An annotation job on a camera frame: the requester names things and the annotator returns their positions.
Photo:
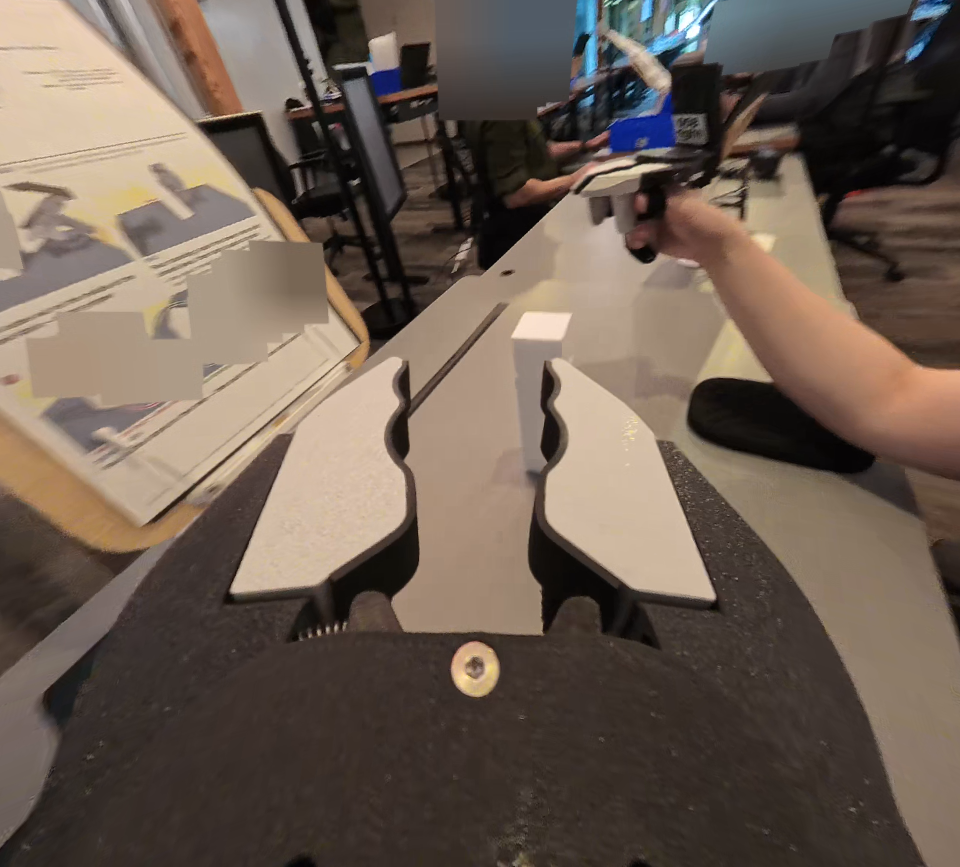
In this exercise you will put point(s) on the white power strip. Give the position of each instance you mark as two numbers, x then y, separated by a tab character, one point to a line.
463	253

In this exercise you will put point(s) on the black monitor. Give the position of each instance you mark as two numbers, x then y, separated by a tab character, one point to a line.
247	154

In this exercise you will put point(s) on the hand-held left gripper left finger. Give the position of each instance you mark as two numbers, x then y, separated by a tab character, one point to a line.
330	507

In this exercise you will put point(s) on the black mesh wrist rest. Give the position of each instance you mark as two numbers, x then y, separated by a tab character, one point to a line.
772	424

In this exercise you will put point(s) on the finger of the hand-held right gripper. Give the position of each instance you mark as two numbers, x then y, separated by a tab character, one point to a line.
637	164
615	183

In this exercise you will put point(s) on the black floor stand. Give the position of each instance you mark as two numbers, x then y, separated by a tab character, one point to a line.
390	312

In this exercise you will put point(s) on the wooden top desk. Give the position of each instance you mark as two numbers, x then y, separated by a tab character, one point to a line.
405	98

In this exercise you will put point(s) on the white document stand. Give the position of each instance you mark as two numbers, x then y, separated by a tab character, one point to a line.
746	121

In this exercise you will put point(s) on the black office chair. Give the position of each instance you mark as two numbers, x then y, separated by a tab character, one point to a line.
322	196

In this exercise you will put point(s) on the wooden document board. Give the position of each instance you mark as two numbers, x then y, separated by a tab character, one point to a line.
60	499

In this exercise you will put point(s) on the wooden post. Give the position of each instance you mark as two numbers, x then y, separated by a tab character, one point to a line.
180	4

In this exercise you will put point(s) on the printed instruction sheet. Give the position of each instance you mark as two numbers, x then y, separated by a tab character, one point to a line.
112	102

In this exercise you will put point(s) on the dark display panel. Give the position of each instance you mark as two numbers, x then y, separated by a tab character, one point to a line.
371	139

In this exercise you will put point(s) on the person's right forearm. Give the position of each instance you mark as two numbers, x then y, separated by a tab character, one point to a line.
825	357

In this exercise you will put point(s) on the person's right hand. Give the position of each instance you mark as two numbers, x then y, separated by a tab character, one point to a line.
690	229

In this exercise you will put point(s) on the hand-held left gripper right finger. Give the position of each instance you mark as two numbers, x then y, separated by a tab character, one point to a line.
622	507

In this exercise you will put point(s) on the blue plastic bin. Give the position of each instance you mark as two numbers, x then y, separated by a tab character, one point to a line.
384	81
637	136

